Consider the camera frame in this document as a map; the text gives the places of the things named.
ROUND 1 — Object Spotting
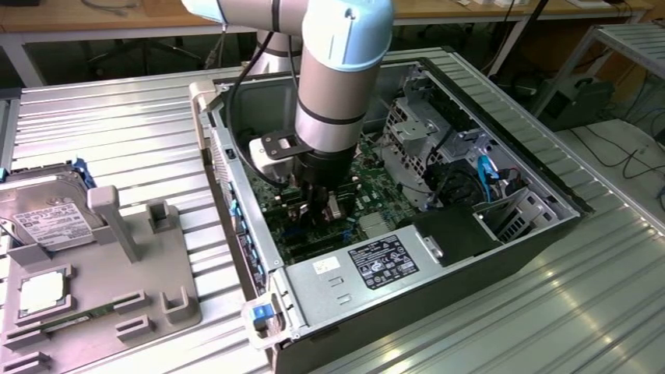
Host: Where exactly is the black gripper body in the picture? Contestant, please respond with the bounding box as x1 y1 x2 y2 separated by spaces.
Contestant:
291 145 361 192

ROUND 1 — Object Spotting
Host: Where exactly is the green graphics card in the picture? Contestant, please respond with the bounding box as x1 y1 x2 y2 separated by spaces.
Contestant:
283 186 361 229

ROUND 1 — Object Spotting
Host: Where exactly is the black expansion slot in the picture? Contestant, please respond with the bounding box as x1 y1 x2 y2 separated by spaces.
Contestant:
288 239 347 263

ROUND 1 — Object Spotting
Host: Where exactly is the green motherboard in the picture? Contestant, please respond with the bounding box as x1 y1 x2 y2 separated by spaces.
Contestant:
241 132 423 264

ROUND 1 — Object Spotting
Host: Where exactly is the silver chipset heatsink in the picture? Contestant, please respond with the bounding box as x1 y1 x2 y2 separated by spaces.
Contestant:
357 216 395 241

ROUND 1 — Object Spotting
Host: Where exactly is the silver metal disk bay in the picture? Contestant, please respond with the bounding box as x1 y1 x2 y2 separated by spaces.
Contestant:
381 95 494 207

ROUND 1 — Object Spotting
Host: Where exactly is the silver power supply unit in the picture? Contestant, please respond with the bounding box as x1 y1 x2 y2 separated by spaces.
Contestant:
285 224 450 329

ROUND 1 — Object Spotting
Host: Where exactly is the open black PC case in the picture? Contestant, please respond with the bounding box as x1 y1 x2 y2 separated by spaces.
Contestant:
189 57 597 374

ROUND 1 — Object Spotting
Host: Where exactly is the grey parts rack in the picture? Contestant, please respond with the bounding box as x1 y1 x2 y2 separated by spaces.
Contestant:
0 165 204 374

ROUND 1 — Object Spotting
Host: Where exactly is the black chair base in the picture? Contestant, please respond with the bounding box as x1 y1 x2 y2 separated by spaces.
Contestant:
85 37 205 77

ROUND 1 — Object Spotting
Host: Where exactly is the silver hard disk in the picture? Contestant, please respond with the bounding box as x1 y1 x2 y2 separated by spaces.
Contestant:
0 155 107 252

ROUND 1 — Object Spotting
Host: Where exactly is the grey box on floor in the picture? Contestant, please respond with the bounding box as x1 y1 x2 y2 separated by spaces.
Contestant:
534 76 617 132

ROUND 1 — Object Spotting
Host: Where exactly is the green RAM stick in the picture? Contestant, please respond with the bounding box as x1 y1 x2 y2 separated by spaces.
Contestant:
7 302 119 338

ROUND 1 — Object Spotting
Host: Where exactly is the silver CPU chip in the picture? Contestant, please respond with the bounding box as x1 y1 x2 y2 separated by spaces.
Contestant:
17 272 72 313

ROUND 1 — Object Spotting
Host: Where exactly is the wooden desk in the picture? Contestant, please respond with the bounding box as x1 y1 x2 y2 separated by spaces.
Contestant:
0 0 650 89

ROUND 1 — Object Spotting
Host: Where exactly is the metal slatted side table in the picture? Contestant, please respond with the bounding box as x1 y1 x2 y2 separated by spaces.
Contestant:
573 23 665 98

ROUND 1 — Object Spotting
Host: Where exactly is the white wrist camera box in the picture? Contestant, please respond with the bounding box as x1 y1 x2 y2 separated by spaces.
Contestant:
248 131 313 185

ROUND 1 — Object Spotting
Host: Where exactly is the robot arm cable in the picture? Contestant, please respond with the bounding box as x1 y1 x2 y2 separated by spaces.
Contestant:
207 23 285 186

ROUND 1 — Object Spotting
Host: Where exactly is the black power wire bundle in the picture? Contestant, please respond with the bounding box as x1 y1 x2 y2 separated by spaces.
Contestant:
423 159 482 208

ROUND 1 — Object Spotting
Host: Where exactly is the blue disk wire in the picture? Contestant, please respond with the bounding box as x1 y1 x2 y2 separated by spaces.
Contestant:
474 154 502 204

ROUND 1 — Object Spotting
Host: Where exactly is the thin black table cable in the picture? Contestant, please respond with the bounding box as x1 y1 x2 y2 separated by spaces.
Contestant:
570 127 665 181

